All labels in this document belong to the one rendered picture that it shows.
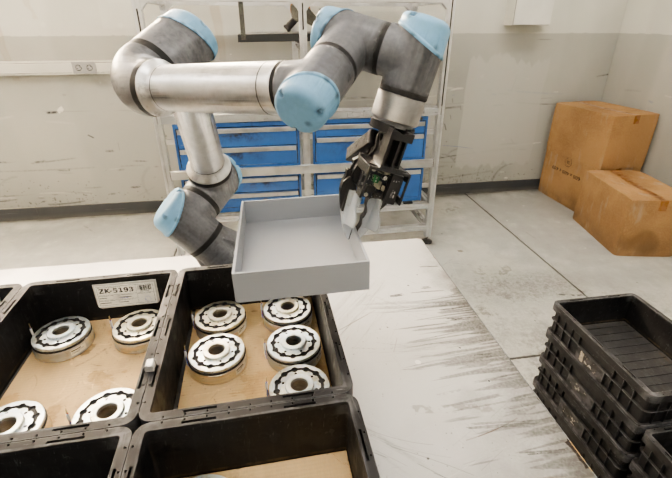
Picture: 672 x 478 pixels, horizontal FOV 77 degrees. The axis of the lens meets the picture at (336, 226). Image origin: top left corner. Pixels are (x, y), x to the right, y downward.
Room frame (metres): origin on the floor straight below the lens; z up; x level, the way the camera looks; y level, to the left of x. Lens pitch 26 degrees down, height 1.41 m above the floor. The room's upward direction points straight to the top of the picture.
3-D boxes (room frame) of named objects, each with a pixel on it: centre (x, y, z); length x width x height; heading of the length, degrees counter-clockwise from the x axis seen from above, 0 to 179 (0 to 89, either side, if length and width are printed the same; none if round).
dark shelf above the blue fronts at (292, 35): (2.80, -0.03, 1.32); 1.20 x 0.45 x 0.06; 99
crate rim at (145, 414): (0.62, 0.16, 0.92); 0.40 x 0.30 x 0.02; 11
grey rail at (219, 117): (2.56, 0.18, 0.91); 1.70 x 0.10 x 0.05; 99
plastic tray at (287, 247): (0.66, 0.07, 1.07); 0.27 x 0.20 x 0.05; 8
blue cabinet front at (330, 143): (2.60, -0.22, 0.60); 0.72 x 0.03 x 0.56; 99
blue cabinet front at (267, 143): (2.47, 0.57, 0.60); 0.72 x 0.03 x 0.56; 99
